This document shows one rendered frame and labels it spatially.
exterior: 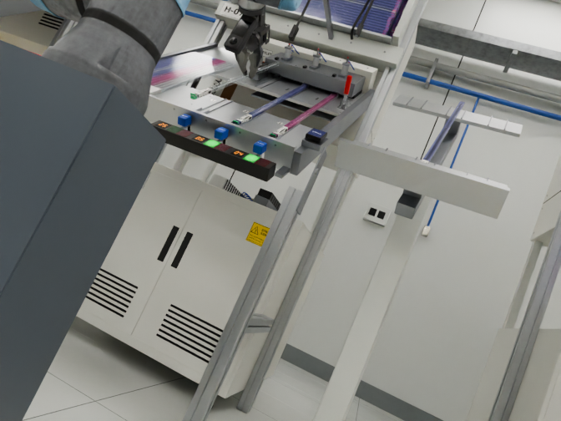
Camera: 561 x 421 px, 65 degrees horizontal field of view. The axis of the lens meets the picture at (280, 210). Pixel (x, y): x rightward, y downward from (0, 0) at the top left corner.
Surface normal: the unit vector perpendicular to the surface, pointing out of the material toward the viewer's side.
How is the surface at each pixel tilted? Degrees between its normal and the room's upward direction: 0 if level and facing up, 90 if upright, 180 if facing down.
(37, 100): 90
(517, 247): 90
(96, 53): 73
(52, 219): 90
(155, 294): 90
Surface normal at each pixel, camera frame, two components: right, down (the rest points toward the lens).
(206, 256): -0.19, -0.26
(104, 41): 0.33, -0.34
